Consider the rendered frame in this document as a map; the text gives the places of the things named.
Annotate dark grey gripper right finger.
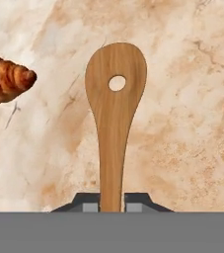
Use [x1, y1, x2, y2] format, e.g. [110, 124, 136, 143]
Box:
[123, 192, 175, 213]

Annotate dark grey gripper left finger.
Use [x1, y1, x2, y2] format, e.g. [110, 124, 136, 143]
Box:
[50, 192, 101, 213]

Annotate wooden spoon with hole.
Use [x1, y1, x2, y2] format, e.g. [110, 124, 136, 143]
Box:
[84, 42, 148, 213]

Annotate brown croissant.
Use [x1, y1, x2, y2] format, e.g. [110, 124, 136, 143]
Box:
[0, 56, 38, 107]

